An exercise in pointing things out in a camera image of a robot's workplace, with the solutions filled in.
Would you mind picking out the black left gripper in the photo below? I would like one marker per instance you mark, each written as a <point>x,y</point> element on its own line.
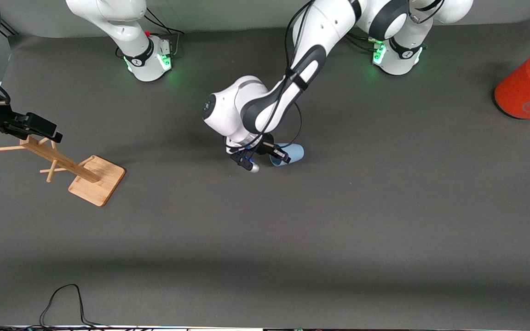
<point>266,141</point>

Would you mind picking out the light blue cup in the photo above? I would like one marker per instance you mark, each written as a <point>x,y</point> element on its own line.
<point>295,152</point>

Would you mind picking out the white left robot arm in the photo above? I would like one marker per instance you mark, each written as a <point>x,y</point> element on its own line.
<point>313,59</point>

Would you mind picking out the wooden mug rack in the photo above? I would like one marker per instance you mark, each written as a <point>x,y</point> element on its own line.
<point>95,179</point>

